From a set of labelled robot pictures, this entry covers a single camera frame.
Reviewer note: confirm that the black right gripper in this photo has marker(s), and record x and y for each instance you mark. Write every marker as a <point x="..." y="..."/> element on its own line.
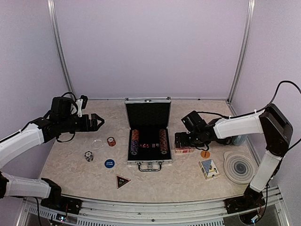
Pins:
<point x="184" y="143"/>

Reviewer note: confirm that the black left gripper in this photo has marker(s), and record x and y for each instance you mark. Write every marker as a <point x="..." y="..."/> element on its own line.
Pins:
<point x="93" y="127"/>

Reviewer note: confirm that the red playing card deck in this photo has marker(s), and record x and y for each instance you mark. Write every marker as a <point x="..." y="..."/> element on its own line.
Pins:
<point x="184" y="150"/>

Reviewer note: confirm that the aluminium poker chip case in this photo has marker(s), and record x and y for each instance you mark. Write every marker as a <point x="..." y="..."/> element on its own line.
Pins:
<point x="148" y="115"/>

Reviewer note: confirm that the blue playing card deck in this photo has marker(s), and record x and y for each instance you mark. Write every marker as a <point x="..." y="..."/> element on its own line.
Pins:
<point x="208" y="168"/>

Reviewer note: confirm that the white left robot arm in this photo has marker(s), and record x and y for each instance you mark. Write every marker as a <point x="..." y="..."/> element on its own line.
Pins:
<point x="32" y="135"/>

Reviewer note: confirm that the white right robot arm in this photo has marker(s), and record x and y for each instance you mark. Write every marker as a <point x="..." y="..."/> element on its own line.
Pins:
<point x="269" y="121"/>

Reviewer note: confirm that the dark red chip row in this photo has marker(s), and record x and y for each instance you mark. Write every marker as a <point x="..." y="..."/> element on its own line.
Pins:
<point x="163" y="141"/>

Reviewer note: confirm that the clear round dish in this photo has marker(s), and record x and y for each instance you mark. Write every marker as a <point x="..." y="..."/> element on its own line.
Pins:
<point x="97" y="144"/>

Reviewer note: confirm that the red dice row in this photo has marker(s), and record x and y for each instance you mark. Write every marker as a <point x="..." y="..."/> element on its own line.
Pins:
<point x="154" y="145"/>

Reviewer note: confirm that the red poker chip stack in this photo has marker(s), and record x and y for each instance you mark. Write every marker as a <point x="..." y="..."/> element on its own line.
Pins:
<point x="111" y="141"/>

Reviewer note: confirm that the orange round button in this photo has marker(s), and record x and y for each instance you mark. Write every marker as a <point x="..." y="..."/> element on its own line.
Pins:
<point x="205" y="154"/>

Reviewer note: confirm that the black white chip stack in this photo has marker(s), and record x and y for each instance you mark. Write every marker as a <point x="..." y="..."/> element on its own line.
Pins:
<point x="89" y="156"/>

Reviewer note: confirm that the blue round button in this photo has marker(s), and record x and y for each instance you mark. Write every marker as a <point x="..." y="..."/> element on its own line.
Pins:
<point x="109" y="163"/>

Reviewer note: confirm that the dark green mug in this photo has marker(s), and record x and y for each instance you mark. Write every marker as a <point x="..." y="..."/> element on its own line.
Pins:
<point x="225" y="141"/>

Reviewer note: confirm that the light blue mug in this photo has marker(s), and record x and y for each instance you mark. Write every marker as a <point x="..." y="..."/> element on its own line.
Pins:
<point x="239" y="140"/>

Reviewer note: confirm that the black triangular button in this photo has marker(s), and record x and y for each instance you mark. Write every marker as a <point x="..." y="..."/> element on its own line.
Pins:
<point x="121" y="181"/>

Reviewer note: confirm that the grey striped plate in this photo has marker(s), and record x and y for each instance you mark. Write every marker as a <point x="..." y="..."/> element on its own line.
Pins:
<point x="239" y="167"/>

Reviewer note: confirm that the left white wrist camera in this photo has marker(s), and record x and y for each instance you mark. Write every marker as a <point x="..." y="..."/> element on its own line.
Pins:
<point x="81" y="104"/>

